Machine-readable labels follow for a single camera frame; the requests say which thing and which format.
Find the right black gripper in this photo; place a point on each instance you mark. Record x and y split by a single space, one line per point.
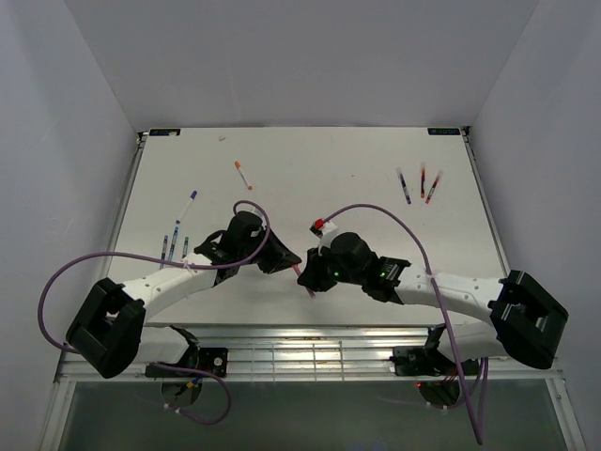
313 277

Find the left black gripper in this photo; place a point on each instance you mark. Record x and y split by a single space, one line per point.
280 257

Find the pink highlighter pen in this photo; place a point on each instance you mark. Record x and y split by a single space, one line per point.
296 268

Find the purple highlighter pen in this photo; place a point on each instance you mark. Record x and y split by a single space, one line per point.
404 185

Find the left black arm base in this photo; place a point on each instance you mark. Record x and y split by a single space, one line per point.
210 360

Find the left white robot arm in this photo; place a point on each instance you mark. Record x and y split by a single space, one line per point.
109 329

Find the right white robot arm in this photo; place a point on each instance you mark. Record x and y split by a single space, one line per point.
514 316

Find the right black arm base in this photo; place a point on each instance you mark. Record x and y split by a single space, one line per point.
421 361

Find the green pen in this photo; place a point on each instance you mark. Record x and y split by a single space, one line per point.
185 247

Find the dark blue pen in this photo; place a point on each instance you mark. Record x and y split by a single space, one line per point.
164 249

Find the red highlighter pen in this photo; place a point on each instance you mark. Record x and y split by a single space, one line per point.
433 187

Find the orange capped white marker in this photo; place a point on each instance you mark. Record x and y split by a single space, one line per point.
249 186

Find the purple capped white marker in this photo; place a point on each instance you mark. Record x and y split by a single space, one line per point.
186 208

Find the left blue table label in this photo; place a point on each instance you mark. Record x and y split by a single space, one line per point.
164 132

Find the blue table label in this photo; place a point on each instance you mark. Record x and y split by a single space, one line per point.
443 131
164 132

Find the right blue table label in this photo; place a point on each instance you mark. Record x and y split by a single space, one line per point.
443 131

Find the aluminium table frame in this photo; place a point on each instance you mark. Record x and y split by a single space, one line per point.
324 352

